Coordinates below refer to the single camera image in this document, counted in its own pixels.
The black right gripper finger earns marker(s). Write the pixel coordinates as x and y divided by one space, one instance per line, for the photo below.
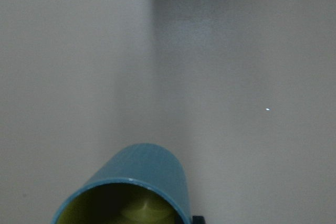
198 219

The blue mug with green inside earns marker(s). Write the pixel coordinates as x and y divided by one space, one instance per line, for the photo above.
125 177

